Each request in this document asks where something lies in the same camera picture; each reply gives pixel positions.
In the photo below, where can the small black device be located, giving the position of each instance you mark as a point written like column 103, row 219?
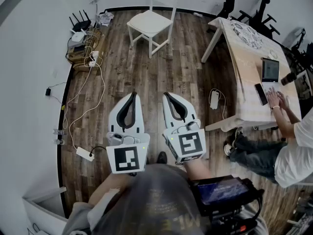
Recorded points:
column 78, row 49

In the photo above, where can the white router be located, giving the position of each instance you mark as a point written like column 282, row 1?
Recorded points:
column 77, row 36

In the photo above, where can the cardboard box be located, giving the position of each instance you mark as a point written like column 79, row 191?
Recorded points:
column 80, row 61

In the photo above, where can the person's grey shirt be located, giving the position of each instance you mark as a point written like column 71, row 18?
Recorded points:
column 151, row 199

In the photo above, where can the black camera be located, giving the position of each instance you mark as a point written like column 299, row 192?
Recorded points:
column 288, row 78

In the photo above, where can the black power adapter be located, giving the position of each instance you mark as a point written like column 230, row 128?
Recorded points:
column 48, row 91

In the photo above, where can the small white plug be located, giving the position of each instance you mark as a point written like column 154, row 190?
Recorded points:
column 198, row 15

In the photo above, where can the clear plastic bottle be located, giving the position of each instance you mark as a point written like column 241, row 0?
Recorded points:
column 58, row 132
column 59, row 142

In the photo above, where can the black chest-mounted screen device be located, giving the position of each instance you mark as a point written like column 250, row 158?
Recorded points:
column 222, row 195

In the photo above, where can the person's black shoe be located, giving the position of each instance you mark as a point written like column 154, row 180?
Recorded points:
column 162, row 157

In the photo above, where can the white power adapter on floor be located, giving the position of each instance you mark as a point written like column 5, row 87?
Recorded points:
column 214, row 99

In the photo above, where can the person's left forearm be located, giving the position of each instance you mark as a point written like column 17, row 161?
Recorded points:
column 110, row 185

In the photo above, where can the flat grey device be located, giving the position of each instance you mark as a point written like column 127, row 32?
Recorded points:
column 75, row 44

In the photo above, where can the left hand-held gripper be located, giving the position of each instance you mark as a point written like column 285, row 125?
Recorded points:
column 127, row 158

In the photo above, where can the person's right forearm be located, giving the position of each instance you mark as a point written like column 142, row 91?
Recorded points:
column 196, row 170

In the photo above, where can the crumpled white paper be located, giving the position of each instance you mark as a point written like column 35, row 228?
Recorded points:
column 105, row 18

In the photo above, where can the white power strip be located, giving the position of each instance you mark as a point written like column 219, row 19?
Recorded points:
column 94, row 56
column 84, row 153

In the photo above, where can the black router with antennas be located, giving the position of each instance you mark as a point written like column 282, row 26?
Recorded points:
column 82, row 24

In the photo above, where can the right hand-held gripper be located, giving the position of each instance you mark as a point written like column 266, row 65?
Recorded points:
column 190, row 144

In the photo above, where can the round patterned plate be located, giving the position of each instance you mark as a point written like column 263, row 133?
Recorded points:
column 247, row 34

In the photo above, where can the black smartphone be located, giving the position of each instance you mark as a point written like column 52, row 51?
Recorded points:
column 261, row 94

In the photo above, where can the silver laptop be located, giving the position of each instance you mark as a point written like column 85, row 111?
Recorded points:
column 270, row 70

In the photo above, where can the white wall socket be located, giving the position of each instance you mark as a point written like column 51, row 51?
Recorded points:
column 54, row 74

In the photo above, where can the white-legged table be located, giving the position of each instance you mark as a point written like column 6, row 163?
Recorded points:
column 211, row 45

